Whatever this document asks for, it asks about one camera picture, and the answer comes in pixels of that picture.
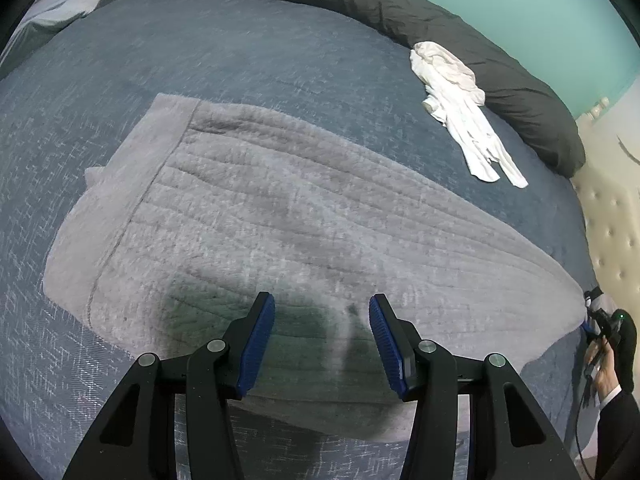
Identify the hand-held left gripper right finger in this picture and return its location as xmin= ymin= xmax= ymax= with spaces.
xmin=368 ymin=293 xmax=581 ymax=480

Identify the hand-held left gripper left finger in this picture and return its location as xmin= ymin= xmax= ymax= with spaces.
xmin=62 ymin=291 xmax=277 ymax=480

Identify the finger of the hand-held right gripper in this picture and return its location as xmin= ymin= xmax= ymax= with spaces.
xmin=581 ymin=287 xmax=608 ymax=341

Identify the grey ribbed fleece garment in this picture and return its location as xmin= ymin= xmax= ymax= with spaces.
xmin=44 ymin=92 xmax=591 ymax=443

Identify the person's right forearm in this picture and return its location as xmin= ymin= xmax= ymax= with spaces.
xmin=592 ymin=387 xmax=640 ymax=480

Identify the person's right hand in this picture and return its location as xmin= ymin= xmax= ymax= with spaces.
xmin=582 ymin=337 xmax=623 ymax=403

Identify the beige tufted headboard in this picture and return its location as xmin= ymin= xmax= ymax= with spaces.
xmin=570 ymin=95 xmax=640 ymax=321

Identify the white garment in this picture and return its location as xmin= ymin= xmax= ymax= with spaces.
xmin=409 ymin=41 xmax=530 ymax=190

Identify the blue-grey bedspread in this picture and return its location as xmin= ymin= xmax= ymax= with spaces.
xmin=0 ymin=0 xmax=601 ymax=480

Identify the dark grey bolster pillow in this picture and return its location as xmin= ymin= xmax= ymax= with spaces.
xmin=151 ymin=0 xmax=587 ymax=178

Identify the black cable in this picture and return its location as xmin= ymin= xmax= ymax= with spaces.
xmin=572 ymin=360 xmax=598 ymax=466

